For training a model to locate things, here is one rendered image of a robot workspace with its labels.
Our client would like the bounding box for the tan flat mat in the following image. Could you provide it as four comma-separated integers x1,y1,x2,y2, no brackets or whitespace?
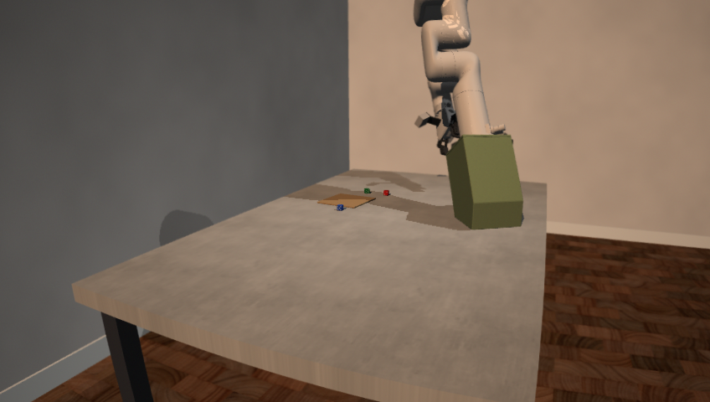
317,193,376,209

